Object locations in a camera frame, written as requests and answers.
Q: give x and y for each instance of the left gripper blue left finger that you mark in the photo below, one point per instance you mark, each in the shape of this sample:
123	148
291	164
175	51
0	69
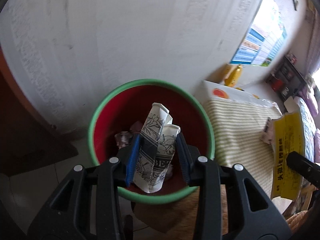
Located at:
132	158

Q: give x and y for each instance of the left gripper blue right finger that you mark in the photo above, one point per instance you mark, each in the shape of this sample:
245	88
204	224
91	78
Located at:
186	162

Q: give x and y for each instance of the floral paper cup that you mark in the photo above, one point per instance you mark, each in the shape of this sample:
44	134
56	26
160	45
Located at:
157	149

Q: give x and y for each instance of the yellow cardboard box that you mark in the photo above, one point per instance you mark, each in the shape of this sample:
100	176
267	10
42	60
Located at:
288	137

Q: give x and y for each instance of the pink white carton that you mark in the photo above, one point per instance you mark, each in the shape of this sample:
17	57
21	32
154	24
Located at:
267	135

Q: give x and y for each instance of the large pink plastic bag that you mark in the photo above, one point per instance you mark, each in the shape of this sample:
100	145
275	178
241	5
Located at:
123	139

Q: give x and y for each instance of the green red trash bin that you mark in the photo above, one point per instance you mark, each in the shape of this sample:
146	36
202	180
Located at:
126	109

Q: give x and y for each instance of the bed with plaid quilt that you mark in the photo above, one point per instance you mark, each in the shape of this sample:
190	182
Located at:
311	133

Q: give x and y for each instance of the dark metal shelf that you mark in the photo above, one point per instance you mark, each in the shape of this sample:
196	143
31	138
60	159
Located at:
285	80

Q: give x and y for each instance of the yellow duck stool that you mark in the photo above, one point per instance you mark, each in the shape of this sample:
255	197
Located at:
230	74

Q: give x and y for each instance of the green number chart poster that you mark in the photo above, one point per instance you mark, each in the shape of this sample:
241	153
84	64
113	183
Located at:
276	47

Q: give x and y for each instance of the white chart poster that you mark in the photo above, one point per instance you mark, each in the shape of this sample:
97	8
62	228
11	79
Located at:
268	25

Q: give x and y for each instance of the pinyin wall poster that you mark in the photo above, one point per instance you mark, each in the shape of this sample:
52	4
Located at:
249	48

